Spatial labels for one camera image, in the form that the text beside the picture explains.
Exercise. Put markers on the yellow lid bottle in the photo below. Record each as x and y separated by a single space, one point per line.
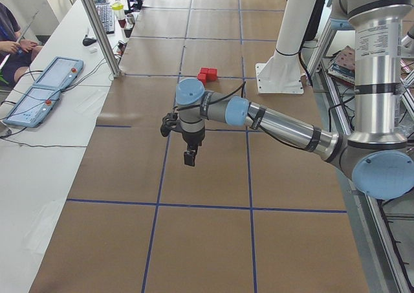
118 9

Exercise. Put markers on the aluminium frame post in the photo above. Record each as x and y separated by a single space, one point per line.
101 36

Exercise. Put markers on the metal cup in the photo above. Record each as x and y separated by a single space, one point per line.
130 20

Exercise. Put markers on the seated person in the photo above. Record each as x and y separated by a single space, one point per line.
22 52

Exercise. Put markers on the black keyboard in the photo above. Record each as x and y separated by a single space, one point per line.
106 16

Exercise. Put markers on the white camera pole base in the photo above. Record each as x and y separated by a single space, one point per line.
281 73

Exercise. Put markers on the blue teach pendant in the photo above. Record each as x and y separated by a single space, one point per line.
33 107
60 73

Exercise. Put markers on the upper blue teach pendant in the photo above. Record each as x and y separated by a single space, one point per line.
60 73

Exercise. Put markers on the red block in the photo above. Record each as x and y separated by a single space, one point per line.
212 74
202 77
204 70

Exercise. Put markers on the black computer mouse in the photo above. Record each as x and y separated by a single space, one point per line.
88 41

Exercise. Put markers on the lower blue teach pendant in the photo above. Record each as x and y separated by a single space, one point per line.
33 107

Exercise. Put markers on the stack of books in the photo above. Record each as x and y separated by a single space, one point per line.
342 66

